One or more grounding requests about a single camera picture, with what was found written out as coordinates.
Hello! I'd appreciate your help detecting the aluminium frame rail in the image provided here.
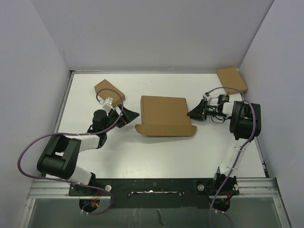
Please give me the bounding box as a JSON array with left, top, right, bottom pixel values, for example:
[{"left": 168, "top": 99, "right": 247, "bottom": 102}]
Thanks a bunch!
[{"left": 19, "top": 178, "right": 291, "bottom": 228}]

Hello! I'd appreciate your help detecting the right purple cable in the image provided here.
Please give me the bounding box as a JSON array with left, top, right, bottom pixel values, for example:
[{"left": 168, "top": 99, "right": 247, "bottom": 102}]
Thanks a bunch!
[{"left": 205, "top": 86, "right": 259, "bottom": 228}]

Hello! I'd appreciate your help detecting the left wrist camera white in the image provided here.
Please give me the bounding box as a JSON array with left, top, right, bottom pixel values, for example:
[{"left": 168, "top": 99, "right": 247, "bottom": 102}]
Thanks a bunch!
[{"left": 99, "top": 97, "right": 114, "bottom": 113}]

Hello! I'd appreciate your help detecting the purple cable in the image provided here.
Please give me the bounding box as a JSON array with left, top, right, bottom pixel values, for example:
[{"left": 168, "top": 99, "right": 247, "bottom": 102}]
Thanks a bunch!
[
  {"left": 205, "top": 86, "right": 259, "bottom": 228},
  {"left": 18, "top": 88, "right": 124, "bottom": 216}
]

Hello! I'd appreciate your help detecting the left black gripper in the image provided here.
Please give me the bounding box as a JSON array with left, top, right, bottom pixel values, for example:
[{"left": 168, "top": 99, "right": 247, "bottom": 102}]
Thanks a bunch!
[{"left": 103, "top": 104, "right": 139, "bottom": 133}]

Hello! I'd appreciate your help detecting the large cardboard box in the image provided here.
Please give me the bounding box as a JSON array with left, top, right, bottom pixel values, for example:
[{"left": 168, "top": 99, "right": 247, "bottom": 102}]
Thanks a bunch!
[{"left": 135, "top": 95, "right": 197, "bottom": 137}]

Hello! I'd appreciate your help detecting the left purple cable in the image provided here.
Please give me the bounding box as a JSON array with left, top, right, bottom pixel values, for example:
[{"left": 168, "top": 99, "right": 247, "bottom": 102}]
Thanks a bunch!
[{"left": 18, "top": 88, "right": 124, "bottom": 216}]

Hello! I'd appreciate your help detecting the small closed cardboard box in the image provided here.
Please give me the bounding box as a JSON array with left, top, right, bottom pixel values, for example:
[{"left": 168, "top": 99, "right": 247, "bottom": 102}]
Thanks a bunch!
[{"left": 94, "top": 79, "right": 125, "bottom": 107}]

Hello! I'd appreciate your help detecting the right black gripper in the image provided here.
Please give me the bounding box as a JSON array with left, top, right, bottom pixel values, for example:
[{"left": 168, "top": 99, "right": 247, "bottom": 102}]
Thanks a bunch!
[{"left": 187, "top": 100, "right": 227, "bottom": 121}]

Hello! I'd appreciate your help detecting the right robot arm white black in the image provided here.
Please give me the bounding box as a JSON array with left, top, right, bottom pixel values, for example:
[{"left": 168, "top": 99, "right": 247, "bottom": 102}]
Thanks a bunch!
[{"left": 187, "top": 94, "right": 261, "bottom": 194}]

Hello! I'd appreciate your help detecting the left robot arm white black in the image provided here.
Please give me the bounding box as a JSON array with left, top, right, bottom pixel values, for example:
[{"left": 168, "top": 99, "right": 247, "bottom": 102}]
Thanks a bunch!
[{"left": 37, "top": 105, "right": 140, "bottom": 195}]

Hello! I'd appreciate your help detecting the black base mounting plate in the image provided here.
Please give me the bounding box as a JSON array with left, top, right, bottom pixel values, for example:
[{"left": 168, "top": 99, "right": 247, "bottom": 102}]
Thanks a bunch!
[{"left": 68, "top": 177, "right": 239, "bottom": 209}]

